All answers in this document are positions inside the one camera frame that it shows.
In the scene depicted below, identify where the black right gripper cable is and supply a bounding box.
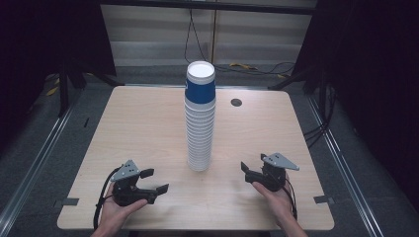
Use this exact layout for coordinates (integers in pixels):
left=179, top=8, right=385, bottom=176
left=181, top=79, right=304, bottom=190
left=282, top=183, right=298, bottom=221

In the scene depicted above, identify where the gray tape piece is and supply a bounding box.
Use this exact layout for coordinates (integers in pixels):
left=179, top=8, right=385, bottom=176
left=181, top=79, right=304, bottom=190
left=53, top=197, right=80, bottom=208
left=312, top=195, right=335, bottom=205

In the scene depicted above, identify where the bundle of black cables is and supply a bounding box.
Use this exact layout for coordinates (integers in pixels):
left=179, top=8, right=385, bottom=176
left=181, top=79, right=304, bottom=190
left=301, top=82, right=338, bottom=150

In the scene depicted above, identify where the person's left hand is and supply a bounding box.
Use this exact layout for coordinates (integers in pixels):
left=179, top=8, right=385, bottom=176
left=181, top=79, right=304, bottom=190
left=98, top=184, right=149, bottom=233

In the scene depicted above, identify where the person's right hand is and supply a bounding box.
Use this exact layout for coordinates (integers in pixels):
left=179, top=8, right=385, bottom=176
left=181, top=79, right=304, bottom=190
left=251, top=182, right=296, bottom=228

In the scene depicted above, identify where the black overhead bar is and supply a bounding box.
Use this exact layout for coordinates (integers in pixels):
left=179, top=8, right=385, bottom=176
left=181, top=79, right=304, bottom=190
left=99, top=0, right=318, bottom=16

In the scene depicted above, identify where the black metal stand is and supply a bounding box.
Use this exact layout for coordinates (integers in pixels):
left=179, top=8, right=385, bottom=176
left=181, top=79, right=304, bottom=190
left=56, top=60, right=126, bottom=119
left=267, top=64, right=328, bottom=110

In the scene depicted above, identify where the blue ribbed paper cup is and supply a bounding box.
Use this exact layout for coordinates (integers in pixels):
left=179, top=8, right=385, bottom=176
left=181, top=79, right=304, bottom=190
left=184, top=60, right=216, bottom=106

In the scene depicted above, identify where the stack of white ribbed cups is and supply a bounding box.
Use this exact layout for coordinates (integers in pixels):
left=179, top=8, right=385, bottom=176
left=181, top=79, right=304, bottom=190
left=184, top=98, right=216, bottom=173

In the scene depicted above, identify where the black curtain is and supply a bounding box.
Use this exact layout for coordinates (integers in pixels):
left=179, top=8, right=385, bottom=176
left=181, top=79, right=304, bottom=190
left=0, top=0, right=117, bottom=152
left=291, top=0, right=419, bottom=211

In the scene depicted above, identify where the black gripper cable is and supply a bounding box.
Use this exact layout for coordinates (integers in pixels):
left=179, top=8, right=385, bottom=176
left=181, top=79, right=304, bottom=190
left=93, top=166, right=124, bottom=231
left=282, top=183, right=298, bottom=221

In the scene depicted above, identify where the metal floor rail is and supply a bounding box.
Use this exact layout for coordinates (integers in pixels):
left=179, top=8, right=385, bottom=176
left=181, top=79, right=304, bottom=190
left=306, top=96, right=384, bottom=237
left=0, top=107, right=74, bottom=229

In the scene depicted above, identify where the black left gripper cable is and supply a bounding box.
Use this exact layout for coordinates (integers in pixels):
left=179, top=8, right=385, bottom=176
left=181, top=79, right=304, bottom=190
left=93, top=166, right=124, bottom=231

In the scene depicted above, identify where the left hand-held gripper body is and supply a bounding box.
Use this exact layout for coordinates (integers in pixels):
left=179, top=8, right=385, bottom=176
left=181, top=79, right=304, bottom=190
left=110, top=159, right=158, bottom=207

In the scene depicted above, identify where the black floor cable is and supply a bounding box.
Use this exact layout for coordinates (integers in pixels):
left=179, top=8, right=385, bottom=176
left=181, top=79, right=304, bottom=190
left=213, top=60, right=296, bottom=77

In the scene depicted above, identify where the black hanging cable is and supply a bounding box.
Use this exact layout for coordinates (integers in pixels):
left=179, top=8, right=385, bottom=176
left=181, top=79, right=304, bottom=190
left=183, top=8, right=215, bottom=65

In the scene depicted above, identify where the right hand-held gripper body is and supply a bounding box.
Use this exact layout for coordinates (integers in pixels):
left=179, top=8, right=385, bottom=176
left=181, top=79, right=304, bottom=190
left=244, top=151, right=301, bottom=193

